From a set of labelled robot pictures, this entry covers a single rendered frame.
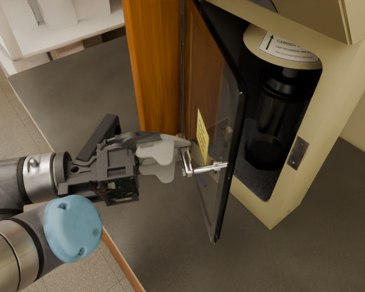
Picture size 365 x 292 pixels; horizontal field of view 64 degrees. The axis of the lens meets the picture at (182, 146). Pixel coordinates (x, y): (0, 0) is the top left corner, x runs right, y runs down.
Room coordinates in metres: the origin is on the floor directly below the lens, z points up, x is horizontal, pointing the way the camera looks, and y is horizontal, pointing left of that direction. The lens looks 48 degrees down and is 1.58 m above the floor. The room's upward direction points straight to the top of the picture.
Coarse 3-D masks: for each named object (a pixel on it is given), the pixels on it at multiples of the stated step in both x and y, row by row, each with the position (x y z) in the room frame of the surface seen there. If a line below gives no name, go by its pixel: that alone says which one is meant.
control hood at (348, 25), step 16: (272, 0) 0.35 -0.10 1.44; (288, 0) 0.32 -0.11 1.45; (304, 0) 0.30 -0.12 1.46; (320, 0) 0.28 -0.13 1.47; (336, 0) 0.26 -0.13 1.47; (352, 0) 0.27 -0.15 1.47; (288, 16) 0.35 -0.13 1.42; (304, 16) 0.32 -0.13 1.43; (320, 16) 0.30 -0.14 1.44; (336, 16) 0.27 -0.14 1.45; (352, 16) 0.27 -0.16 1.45; (320, 32) 0.32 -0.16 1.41; (336, 32) 0.29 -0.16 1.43; (352, 32) 0.28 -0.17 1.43
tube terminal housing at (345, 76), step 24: (216, 0) 0.50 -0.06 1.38; (240, 0) 0.46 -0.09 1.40; (264, 24) 0.42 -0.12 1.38; (288, 24) 0.39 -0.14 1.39; (312, 48) 0.35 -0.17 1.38; (336, 48) 0.33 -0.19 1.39; (360, 48) 0.31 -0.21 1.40; (336, 72) 0.32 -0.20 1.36; (360, 72) 0.34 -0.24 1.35; (312, 96) 0.33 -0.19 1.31; (336, 96) 0.31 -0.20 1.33; (360, 96) 0.37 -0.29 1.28; (312, 120) 0.32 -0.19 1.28; (336, 120) 0.34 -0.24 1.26; (312, 144) 0.31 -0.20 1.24; (288, 168) 0.32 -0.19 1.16; (312, 168) 0.35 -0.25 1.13; (240, 192) 0.39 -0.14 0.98; (288, 192) 0.31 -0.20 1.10; (264, 216) 0.33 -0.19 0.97
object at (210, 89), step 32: (192, 0) 0.47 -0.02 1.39; (192, 32) 0.46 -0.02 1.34; (192, 64) 0.46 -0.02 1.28; (224, 64) 0.30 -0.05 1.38; (192, 96) 0.45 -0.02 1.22; (224, 96) 0.29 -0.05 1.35; (192, 128) 0.44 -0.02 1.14; (224, 128) 0.27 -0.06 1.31; (192, 160) 0.43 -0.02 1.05; (224, 160) 0.26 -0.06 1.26; (224, 192) 0.25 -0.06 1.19
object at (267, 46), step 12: (252, 24) 0.49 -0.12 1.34; (252, 36) 0.46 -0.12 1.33; (264, 36) 0.44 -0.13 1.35; (276, 36) 0.43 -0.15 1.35; (252, 48) 0.45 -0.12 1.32; (264, 48) 0.43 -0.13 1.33; (276, 48) 0.42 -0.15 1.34; (288, 48) 0.41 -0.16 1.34; (300, 48) 0.41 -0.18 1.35; (276, 60) 0.41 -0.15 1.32; (288, 60) 0.40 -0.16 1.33; (300, 60) 0.40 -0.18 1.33; (312, 60) 0.40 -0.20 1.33
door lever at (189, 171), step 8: (176, 136) 0.35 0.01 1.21; (184, 136) 0.36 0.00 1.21; (184, 152) 0.32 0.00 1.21; (184, 160) 0.30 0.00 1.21; (184, 168) 0.28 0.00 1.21; (192, 168) 0.28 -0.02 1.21; (200, 168) 0.29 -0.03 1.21; (208, 168) 0.29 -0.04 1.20; (216, 168) 0.28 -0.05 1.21; (192, 176) 0.28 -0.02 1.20
